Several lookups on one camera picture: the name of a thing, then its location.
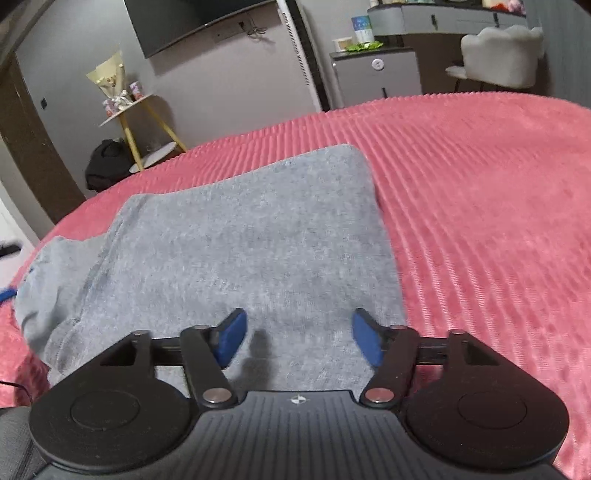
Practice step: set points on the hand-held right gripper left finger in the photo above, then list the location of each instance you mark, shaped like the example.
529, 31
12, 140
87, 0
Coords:
231, 337

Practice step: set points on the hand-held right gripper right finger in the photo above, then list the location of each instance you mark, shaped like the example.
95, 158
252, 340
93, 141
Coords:
367, 337

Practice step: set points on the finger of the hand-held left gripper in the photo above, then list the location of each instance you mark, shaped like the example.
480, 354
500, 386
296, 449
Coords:
6, 295

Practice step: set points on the grey pants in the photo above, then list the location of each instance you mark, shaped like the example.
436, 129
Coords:
254, 240

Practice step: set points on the brown wooden door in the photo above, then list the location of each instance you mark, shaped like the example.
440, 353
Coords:
32, 161

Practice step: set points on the person's grey clothing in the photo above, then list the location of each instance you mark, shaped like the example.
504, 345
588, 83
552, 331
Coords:
18, 443

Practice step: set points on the black bag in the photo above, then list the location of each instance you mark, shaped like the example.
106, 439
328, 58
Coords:
108, 164

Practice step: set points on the pink ribbed blanket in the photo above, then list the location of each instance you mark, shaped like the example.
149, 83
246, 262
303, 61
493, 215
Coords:
485, 207

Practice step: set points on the yellow-legged side table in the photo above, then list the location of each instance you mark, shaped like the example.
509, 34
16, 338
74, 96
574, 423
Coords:
127, 134

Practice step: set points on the wrapped flower bouquet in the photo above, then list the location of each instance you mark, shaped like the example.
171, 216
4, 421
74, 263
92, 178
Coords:
107, 74

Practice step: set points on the grey cabinet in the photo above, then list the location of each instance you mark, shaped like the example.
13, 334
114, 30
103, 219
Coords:
369, 87

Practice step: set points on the white tower air conditioner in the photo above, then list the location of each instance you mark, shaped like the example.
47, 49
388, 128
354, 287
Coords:
302, 55

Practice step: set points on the green leafy item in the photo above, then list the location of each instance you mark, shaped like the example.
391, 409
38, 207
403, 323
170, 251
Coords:
364, 46

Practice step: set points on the blue-white package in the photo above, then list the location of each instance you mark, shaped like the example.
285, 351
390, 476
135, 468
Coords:
361, 28

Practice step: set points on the white upholstered chair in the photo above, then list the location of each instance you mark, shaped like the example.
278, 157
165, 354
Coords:
501, 55

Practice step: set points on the grey vanity desk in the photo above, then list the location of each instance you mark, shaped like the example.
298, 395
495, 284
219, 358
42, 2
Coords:
415, 16

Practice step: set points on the grey curtain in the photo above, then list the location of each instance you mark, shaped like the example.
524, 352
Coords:
563, 46

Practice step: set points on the cream and red item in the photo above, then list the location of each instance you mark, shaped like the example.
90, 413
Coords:
494, 3

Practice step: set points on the pink plush toy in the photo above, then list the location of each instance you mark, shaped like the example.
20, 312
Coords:
515, 5

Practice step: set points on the black wall television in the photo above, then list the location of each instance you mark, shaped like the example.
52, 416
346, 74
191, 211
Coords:
184, 18

